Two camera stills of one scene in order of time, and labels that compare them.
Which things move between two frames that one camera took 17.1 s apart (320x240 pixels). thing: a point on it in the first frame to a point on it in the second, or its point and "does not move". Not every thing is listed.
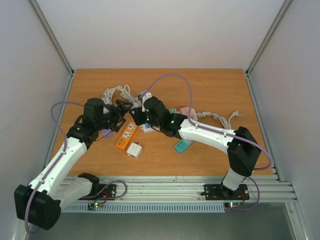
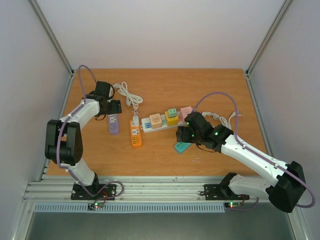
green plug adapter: (172, 111) does not move
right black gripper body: (136, 114) to (182, 134)
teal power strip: (183, 145) does not move
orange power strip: (126, 135) to (135, 128)
